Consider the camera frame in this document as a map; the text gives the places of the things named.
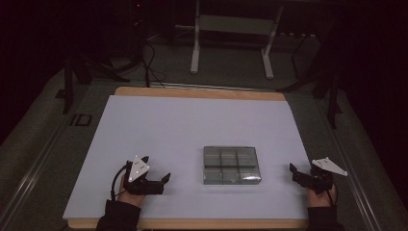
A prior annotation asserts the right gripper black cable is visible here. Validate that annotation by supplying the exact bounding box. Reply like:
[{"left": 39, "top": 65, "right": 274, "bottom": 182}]
[{"left": 325, "top": 182, "right": 340, "bottom": 207}]

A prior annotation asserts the clear plastic compartment box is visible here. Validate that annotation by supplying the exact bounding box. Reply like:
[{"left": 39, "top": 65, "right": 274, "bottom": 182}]
[{"left": 202, "top": 145, "right": 263, "bottom": 186}]

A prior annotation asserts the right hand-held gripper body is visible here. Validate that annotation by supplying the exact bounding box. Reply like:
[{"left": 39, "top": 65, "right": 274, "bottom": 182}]
[{"left": 295, "top": 156, "right": 348, "bottom": 195}]

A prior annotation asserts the white metal stand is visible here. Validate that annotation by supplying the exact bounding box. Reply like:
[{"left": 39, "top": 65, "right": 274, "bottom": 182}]
[{"left": 190, "top": 0, "right": 285, "bottom": 81}]

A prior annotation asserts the black floor cable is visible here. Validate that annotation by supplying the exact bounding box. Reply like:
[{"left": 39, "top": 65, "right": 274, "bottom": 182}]
[{"left": 140, "top": 33, "right": 167, "bottom": 90}]

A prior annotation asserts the metal floor rail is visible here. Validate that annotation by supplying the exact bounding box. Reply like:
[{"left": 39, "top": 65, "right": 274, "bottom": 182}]
[
  {"left": 0, "top": 118, "right": 70, "bottom": 231},
  {"left": 323, "top": 109, "right": 383, "bottom": 231}
]

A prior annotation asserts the person's right hand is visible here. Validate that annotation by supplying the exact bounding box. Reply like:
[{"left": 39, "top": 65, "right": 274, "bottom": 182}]
[{"left": 307, "top": 183, "right": 339, "bottom": 210}]

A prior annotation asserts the wooden table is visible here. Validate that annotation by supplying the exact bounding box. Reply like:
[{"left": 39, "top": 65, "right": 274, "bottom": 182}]
[{"left": 66, "top": 86, "right": 310, "bottom": 230}]

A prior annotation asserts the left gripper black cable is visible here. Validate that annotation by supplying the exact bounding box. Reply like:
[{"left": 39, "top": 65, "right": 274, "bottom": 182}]
[{"left": 110, "top": 164, "right": 130, "bottom": 202}]

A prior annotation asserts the white table mat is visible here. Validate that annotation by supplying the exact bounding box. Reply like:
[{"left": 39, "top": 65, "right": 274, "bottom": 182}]
[{"left": 63, "top": 94, "right": 312, "bottom": 221}]

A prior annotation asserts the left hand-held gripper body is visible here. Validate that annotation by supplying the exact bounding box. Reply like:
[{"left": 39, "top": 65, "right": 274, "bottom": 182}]
[{"left": 122, "top": 155, "right": 165, "bottom": 196}]

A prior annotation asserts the black tripod stand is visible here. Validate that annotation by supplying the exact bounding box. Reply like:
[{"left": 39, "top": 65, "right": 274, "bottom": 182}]
[
  {"left": 276, "top": 18, "right": 344, "bottom": 130},
  {"left": 55, "top": 52, "right": 132, "bottom": 116}
]

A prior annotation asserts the person's left hand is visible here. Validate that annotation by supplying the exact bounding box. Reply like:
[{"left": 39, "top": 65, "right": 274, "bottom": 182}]
[{"left": 116, "top": 174, "right": 147, "bottom": 208}]

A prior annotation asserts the black floor socket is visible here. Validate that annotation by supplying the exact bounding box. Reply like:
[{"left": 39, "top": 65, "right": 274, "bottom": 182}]
[{"left": 69, "top": 113, "right": 93, "bottom": 127}]

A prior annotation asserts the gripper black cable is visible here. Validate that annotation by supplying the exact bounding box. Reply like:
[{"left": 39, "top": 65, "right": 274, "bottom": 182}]
[
  {"left": 325, "top": 182, "right": 340, "bottom": 207},
  {"left": 110, "top": 164, "right": 130, "bottom": 202}
]

